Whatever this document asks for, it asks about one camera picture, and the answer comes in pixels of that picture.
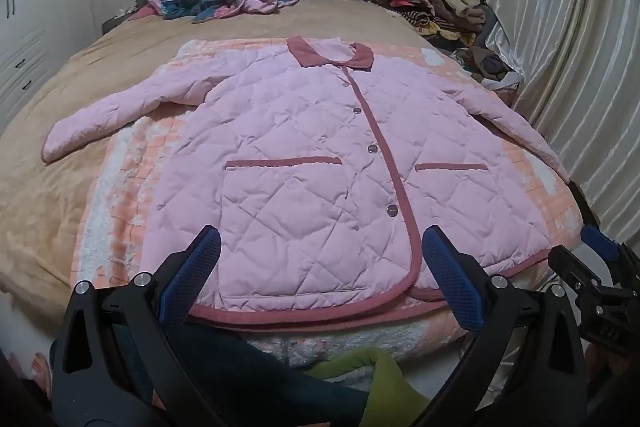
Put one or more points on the dark pink pillow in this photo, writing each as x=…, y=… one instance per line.
x=142, y=12

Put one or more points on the person's dark trousers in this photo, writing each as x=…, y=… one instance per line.
x=260, y=382

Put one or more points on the white wardrobe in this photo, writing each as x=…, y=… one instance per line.
x=35, y=22

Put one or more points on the person's green top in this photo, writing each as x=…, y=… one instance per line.
x=385, y=382

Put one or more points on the cream satin curtain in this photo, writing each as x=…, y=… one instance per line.
x=565, y=32

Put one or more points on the pink quilted jacket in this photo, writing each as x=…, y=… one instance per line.
x=300, y=167

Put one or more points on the pile of assorted clothes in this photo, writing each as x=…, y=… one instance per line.
x=440, y=2

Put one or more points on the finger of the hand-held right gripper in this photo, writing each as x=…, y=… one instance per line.
x=600, y=243
x=585, y=204

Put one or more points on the orange white checked blanket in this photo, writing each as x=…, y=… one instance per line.
x=120, y=202

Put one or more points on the dark nightstand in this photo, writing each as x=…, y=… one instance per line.
x=112, y=24

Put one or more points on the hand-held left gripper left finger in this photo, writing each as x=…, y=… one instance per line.
x=192, y=279

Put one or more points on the bed with tan bedspread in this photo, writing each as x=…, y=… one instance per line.
x=45, y=187

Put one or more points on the person's foot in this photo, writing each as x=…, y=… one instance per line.
x=37, y=372

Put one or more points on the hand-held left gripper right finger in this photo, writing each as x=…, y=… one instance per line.
x=457, y=279

